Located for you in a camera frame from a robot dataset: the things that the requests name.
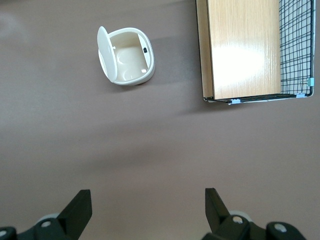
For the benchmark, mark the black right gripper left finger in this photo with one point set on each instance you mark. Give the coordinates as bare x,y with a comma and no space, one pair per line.
72,215

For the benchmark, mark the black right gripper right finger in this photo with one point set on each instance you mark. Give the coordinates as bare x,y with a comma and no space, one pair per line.
216,212

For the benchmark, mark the cream open plastic case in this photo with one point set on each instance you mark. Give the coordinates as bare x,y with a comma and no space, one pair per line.
130,62

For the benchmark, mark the light wooden shelf board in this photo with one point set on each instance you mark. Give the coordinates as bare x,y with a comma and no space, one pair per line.
245,47

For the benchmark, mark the light blue plastic clip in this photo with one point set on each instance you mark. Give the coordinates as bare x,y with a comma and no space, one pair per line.
236,101
311,81
300,95

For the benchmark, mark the white trash can lid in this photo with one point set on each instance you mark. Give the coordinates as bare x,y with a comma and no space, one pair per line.
106,53

